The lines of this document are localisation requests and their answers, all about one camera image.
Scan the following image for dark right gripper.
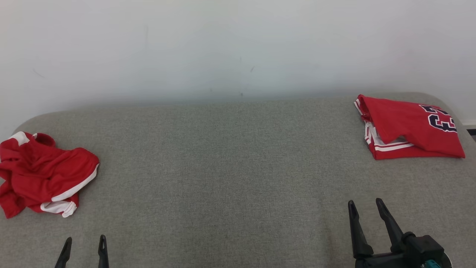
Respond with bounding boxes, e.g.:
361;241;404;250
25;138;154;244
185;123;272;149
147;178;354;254
347;198;453;268

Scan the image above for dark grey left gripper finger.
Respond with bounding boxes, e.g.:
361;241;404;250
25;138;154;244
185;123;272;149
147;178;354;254
55;237;73;268
97;234;110;268

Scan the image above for red shorts with white stripe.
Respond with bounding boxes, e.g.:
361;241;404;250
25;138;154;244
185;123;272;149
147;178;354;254
0;131;100;219

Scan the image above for red jersey with navy number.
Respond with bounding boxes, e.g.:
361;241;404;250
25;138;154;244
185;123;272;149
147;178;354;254
354;94;466;160

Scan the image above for grey fabric sofa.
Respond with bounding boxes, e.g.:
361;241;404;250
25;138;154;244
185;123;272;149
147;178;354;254
0;92;476;268

